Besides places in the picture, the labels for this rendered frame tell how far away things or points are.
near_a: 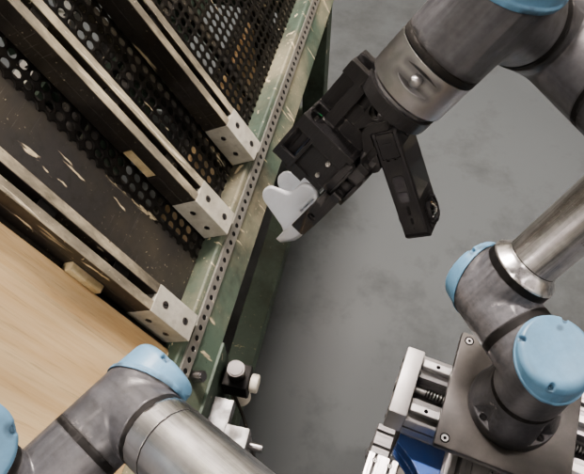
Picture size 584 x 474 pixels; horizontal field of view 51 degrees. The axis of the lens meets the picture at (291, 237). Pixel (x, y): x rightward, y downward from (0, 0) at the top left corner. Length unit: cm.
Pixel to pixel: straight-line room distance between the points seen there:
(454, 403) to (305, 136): 69
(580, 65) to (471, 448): 73
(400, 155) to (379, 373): 176
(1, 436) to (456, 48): 46
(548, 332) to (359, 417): 131
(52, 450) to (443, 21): 48
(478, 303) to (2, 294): 76
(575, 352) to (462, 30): 60
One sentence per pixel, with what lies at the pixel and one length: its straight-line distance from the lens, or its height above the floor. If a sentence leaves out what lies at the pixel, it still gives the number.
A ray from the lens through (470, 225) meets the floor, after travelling 267.
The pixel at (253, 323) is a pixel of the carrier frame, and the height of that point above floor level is 18.
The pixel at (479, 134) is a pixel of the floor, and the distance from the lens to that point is 303.
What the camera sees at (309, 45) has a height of 84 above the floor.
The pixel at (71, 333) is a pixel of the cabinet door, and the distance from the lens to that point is 117.
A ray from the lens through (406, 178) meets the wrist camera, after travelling 55.
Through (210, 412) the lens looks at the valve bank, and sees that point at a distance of 142.
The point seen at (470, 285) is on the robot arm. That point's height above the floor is 124.
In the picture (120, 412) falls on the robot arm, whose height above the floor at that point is 154.
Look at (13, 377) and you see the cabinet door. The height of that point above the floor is 114.
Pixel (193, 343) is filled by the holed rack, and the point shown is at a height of 89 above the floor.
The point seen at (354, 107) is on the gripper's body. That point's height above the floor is 170.
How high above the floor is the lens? 207
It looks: 55 degrees down
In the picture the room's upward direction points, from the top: straight up
